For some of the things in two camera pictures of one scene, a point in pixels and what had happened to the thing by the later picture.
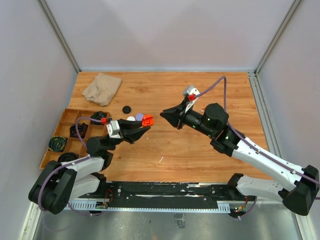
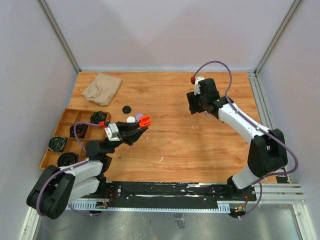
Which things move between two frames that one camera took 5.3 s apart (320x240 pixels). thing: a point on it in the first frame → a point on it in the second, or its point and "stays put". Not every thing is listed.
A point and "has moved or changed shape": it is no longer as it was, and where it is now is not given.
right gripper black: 176,115 → 193,107
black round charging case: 126,109 stays put
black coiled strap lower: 67,156 stays put
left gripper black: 131,134 stays put
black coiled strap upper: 98,115 stays put
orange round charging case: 148,120 has moved or changed shape
